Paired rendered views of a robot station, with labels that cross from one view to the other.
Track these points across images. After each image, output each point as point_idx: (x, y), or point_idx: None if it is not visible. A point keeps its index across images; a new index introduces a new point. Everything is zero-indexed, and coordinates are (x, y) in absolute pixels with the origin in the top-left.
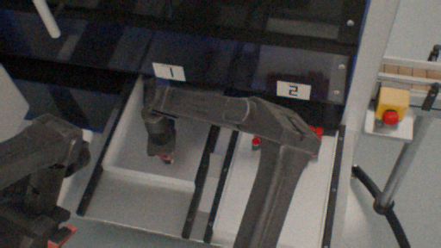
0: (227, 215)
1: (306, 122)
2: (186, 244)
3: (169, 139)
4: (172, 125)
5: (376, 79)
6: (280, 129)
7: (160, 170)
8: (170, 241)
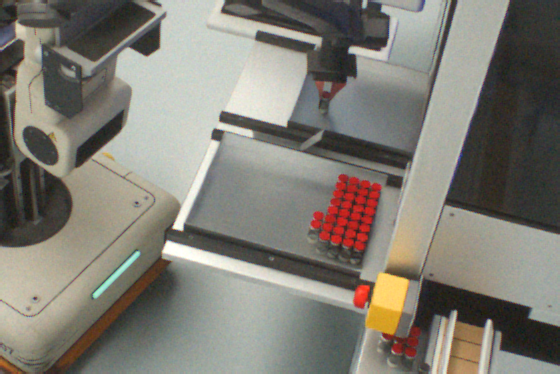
0: (245, 157)
1: (384, 253)
2: (309, 326)
3: (324, 66)
4: (347, 72)
5: (395, 235)
6: None
7: (310, 102)
8: (315, 306)
